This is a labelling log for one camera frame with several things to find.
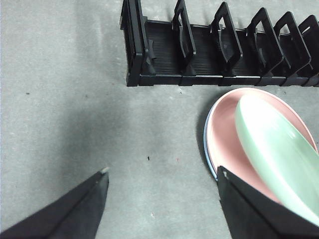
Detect black plate rack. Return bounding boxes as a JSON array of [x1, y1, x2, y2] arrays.
[[120, 0, 319, 88]]

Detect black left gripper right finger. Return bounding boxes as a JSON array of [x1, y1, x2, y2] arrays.
[[217, 166, 319, 239]]

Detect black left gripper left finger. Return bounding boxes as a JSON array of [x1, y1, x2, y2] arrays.
[[0, 167, 110, 239]]

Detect blue plate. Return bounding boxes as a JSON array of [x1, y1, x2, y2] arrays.
[[203, 107, 219, 181]]

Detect green plate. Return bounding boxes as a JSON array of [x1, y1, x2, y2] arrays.
[[235, 96, 319, 225]]

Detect pink plate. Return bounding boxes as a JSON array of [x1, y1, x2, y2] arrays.
[[206, 87, 318, 204]]

